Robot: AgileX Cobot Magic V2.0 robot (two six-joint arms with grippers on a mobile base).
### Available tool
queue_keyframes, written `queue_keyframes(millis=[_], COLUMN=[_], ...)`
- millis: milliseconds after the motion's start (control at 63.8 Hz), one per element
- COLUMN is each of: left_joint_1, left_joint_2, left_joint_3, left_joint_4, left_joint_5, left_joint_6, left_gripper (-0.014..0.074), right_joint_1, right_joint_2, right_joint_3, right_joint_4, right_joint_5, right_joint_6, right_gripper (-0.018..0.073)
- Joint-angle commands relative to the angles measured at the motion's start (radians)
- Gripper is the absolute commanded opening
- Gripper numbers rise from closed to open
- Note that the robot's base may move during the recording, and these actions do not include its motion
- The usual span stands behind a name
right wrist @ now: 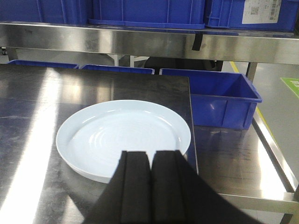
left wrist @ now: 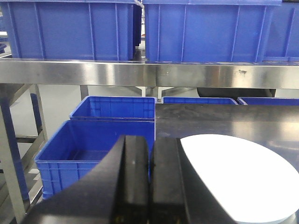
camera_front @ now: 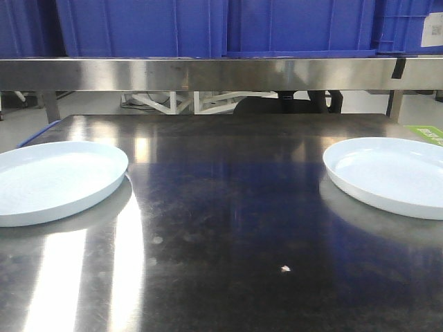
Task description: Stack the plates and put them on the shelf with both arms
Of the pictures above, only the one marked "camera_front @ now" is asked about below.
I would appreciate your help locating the black tape strip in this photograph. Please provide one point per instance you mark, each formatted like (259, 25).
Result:
(399, 68)

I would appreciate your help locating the white metal frame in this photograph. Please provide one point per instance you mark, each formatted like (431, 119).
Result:
(197, 102)

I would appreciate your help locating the green sign sticker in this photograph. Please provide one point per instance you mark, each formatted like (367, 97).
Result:
(430, 134)

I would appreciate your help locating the blue plastic bin centre-left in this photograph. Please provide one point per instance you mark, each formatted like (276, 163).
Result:
(195, 29)

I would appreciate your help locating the blue plastic bin far right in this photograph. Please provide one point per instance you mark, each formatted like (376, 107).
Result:
(398, 26)

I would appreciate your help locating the white paper label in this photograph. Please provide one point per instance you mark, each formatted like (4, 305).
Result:
(432, 30)

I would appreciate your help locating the blue plastic bin far left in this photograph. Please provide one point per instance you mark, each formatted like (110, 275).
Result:
(30, 29)

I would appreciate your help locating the blue plastic bin centre-right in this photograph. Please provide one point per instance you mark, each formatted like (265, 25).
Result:
(302, 29)

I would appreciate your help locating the light blue plate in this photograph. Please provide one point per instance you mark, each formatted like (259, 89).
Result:
(392, 174)
(54, 180)

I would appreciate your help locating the stainless steel shelf rail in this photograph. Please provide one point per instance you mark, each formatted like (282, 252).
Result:
(275, 74)

